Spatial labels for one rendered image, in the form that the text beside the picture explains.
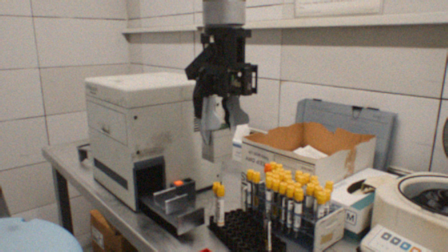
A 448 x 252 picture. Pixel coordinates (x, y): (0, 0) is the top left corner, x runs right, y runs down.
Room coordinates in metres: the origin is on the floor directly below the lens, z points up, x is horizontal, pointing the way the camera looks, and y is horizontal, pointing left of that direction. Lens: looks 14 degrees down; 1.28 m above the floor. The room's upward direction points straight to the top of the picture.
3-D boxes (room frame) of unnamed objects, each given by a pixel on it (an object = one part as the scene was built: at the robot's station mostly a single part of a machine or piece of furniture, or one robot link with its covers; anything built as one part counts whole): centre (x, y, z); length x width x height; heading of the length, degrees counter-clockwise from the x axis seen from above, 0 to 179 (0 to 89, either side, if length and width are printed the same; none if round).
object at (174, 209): (0.71, 0.13, 0.92); 0.21 x 0.07 x 0.05; 40
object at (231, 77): (0.61, -0.01, 1.24); 0.09 x 0.08 x 0.12; 38
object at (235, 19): (0.62, -0.01, 1.32); 0.08 x 0.08 x 0.05
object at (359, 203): (0.73, -0.34, 0.92); 0.24 x 0.12 x 0.10; 130
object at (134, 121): (0.92, 0.18, 1.03); 0.31 x 0.27 x 0.30; 40
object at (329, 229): (0.68, -0.15, 0.91); 0.20 x 0.10 x 0.07; 40
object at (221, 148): (0.64, 0.01, 1.08); 0.05 x 0.04 x 0.06; 128
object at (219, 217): (0.62, -0.05, 0.93); 0.17 x 0.09 x 0.11; 29
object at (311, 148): (0.88, -0.24, 0.95); 0.29 x 0.25 x 0.15; 130
